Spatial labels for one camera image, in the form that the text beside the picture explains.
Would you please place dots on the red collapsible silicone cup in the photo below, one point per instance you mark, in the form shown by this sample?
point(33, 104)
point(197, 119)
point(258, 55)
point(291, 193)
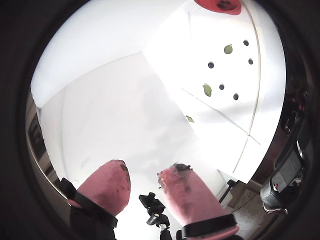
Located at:
point(210, 6)

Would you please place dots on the large green leaf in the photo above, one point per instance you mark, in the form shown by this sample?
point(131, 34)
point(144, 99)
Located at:
point(207, 90)

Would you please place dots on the medium green leaf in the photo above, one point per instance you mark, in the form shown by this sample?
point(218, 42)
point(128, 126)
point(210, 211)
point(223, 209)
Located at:
point(228, 48)

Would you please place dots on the black tripod head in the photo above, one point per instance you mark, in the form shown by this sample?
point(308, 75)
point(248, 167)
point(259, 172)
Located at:
point(152, 207)

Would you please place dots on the black device with red dot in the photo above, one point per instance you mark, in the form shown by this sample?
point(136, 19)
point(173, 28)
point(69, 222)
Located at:
point(285, 175)

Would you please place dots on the small green leaf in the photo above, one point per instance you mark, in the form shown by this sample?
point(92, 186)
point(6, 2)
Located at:
point(189, 118)

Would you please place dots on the pink-covered gripper finger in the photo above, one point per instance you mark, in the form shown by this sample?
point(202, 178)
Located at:
point(190, 200)
point(107, 187)

